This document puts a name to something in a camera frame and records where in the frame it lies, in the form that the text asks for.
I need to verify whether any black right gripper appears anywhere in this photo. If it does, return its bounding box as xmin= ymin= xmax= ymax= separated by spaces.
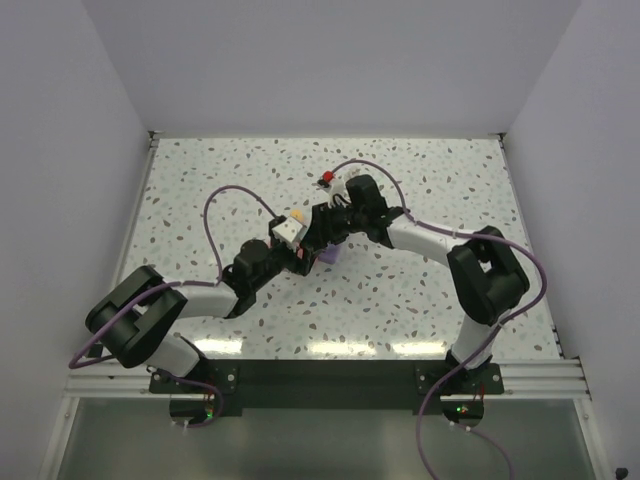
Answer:
xmin=304 ymin=201 xmax=367 ymax=251

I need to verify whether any yellow plug adapter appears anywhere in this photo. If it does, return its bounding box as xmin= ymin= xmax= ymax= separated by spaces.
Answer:
xmin=291 ymin=210 xmax=304 ymax=223

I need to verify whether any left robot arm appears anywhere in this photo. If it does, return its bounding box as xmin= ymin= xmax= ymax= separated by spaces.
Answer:
xmin=81 ymin=239 xmax=316 ymax=392

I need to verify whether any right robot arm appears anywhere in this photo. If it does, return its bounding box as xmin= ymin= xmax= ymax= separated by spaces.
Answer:
xmin=298 ymin=171 xmax=530 ymax=393

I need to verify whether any purple power strip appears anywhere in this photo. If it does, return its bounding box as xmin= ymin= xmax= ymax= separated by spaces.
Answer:
xmin=318 ymin=245 xmax=341 ymax=265

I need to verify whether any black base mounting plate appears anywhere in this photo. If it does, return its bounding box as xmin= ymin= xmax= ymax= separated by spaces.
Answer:
xmin=148 ymin=358 xmax=506 ymax=419

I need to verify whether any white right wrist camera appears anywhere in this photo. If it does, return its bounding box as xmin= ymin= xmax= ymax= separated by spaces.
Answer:
xmin=328 ymin=177 xmax=350 ymax=206

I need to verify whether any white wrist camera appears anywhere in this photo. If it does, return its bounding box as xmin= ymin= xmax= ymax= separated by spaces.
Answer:
xmin=328 ymin=177 xmax=350 ymax=206
xmin=271 ymin=216 xmax=307 ymax=249

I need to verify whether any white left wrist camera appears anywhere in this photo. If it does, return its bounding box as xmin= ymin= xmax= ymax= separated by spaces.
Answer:
xmin=271 ymin=216 xmax=307 ymax=249

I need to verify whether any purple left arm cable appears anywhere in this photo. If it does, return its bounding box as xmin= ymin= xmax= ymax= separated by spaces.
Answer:
xmin=68 ymin=185 xmax=281 ymax=431

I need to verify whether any aluminium front rail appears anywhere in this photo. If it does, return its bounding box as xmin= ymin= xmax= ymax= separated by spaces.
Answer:
xmin=63 ymin=359 xmax=591 ymax=400

